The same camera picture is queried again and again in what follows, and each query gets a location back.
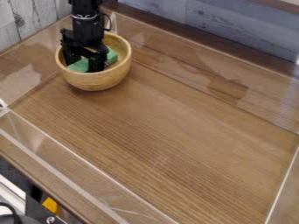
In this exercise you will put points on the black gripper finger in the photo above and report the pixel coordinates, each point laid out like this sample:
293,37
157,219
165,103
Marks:
71,53
98,62

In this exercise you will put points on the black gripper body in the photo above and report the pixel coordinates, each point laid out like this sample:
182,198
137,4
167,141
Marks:
86,35

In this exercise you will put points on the green rectangular block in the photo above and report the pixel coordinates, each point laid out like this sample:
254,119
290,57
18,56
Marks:
82,65

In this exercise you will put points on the brown wooden bowl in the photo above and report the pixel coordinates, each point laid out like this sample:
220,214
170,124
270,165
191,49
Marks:
110,77

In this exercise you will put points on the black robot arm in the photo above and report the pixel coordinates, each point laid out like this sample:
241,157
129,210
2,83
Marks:
86,8

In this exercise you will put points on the yellow label tag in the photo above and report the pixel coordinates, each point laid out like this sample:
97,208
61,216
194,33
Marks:
51,205

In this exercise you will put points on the clear acrylic corner bracket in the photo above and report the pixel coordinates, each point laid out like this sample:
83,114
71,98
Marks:
114,22

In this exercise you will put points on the clear acrylic front wall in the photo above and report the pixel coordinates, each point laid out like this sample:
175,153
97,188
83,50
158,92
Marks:
82,188

